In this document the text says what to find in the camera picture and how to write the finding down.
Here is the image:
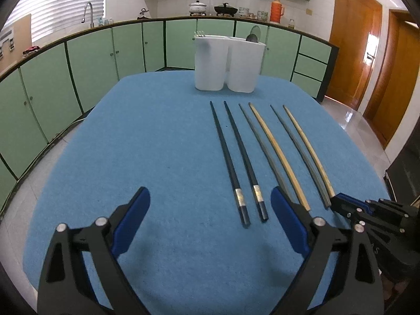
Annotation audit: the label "light wooden chopstick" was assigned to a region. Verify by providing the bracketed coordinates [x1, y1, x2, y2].
[283, 105, 335, 198]
[248, 102, 311, 211]

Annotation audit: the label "glass jar on counter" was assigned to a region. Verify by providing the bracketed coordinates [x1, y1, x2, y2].
[288, 19, 295, 29]

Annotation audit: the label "brown cardboard box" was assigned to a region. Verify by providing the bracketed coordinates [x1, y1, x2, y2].
[0, 14, 32, 74]

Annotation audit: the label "orange thermos flask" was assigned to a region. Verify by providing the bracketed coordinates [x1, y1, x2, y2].
[269, 0, 285, 24]

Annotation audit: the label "metal spoon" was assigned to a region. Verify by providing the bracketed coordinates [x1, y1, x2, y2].
[246, 26, 261, 43]

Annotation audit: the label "white cooking pot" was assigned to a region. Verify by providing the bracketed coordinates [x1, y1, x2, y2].
[189, 0, 207, 16]

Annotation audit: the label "gold metal fork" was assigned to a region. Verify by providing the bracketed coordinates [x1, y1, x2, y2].
[194, 31, 206, 38]

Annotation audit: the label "green lower kitchen cabinets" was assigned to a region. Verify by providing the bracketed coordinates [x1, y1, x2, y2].
[0, 15, 340, 217]

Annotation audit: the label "black chopstick silver band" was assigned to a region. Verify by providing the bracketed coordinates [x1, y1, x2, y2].
[224, 101, 269, 223]
[209, 102, 251, 228]

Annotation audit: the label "blue table mat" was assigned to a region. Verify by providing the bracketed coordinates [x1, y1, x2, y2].
[23, 70, 388, 314]

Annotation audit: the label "white window blinds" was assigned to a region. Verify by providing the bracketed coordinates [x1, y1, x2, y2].
[4, 0, 105, 41]

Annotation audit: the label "black wok with lid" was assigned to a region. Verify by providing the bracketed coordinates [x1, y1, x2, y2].
[214, 2, 238, 17]

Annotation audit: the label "brown wooden door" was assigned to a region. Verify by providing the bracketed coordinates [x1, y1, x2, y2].
[327, 0, 382, 109]

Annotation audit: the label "chrome kitchen faucet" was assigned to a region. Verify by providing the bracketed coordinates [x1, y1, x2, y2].
[80, 1, 96, 29]

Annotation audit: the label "white double utensil holder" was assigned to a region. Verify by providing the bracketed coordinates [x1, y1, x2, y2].
[194, 35, 266, 93]

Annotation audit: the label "grey chopstick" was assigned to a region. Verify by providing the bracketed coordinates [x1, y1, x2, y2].
[238, 104, 296, 201]
[271, 105, 331, 210]

